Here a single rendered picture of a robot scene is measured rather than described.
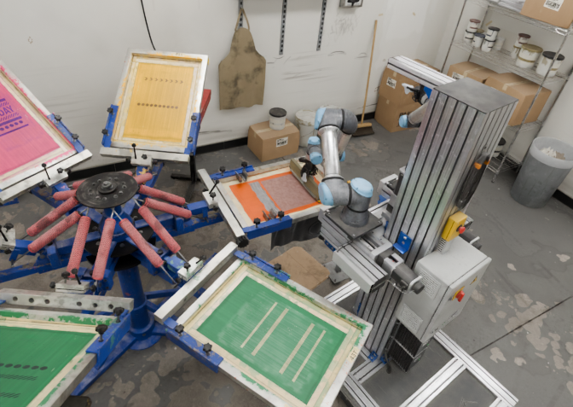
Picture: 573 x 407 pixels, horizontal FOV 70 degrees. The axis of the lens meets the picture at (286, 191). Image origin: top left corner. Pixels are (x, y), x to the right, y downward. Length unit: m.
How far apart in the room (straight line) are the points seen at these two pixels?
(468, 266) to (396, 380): 1.03
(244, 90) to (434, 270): 3.09
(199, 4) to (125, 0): 0.64
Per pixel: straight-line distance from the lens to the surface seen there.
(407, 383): 2.94
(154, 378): 3.06
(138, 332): 3.13
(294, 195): 2.75
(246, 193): 2.74
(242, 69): 4.48
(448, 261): 2.20
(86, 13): 4.00
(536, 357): 3.76
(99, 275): 2.14
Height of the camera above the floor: 2.69
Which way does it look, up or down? 39 degrees down
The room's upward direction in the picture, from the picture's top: 6 degrees clockwise
